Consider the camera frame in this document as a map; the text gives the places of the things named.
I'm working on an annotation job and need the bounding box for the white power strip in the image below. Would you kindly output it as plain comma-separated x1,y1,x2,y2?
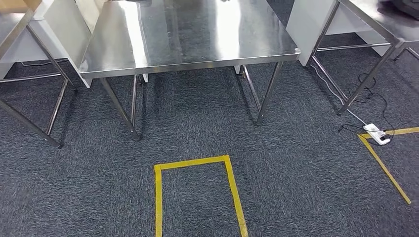
363,123,391,146

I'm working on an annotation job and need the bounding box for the yellow floor tape outline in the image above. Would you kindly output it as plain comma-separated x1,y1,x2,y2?
357,126,419,206

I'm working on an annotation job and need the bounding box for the white floor cable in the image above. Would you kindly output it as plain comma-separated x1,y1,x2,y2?
309,64,367,126

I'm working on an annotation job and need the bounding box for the brown cardboard sheet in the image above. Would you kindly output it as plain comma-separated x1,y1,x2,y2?
0,0,42,14

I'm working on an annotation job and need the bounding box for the black looped floor cable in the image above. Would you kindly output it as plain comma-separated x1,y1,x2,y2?
347,72,413,133

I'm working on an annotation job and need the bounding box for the steel table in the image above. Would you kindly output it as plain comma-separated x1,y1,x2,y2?
0,0,78,150
306,0,419,116

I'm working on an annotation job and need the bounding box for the steel workbench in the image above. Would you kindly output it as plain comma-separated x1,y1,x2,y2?
78,0,301,141

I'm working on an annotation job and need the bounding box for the yellow floor tape rectangle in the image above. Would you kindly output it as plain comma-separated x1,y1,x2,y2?
154,155,250,237

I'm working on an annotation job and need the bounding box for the white partition panel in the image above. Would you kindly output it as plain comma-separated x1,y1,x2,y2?
0,0,100,89
286,0,398,68

